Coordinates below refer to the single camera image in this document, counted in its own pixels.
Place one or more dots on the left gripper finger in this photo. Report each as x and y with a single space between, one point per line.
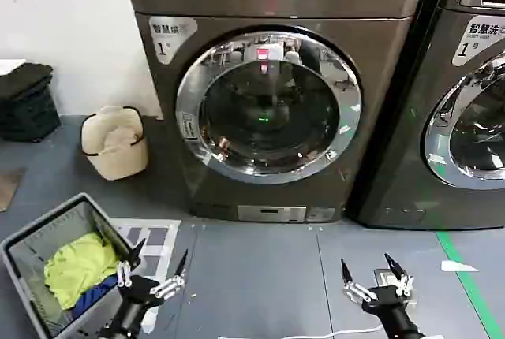
171 284
125 272

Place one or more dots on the white folded cloth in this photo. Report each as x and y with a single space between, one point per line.
10 65

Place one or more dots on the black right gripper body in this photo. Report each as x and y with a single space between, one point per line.
388 299

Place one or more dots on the brown cardboard piece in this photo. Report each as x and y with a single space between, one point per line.
8 189

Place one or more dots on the grey dryer with drawer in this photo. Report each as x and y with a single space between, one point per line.
398 157

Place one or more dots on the yellow-green garment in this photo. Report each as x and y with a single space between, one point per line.
79 264

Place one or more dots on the white paper scrap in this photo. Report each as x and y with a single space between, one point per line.
455 266

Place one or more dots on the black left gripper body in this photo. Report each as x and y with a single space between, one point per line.
136 295

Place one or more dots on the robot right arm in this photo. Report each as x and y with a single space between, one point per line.
406 334

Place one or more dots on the folded dark clothes stack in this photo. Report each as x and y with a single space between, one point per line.
23 80

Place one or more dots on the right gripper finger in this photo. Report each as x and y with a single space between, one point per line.
357 287
398 276

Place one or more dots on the silver floor outlet plate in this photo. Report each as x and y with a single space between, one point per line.
380 276

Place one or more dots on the beige fabric laundry bag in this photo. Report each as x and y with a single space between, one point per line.
118 146

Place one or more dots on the grey white checker floor sheet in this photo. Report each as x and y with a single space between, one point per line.
158 236

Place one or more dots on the black plastic crate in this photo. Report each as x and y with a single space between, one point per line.
27 118

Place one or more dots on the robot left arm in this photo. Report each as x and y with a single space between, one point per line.
116 333

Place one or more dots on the blue garment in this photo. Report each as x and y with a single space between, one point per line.
92 295

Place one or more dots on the green floor tape strip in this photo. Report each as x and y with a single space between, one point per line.
469 287

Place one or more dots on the grey plastic laundry basket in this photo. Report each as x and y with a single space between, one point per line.
27 244

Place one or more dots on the round glass dryer door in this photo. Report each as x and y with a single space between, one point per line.
438 150
189 118

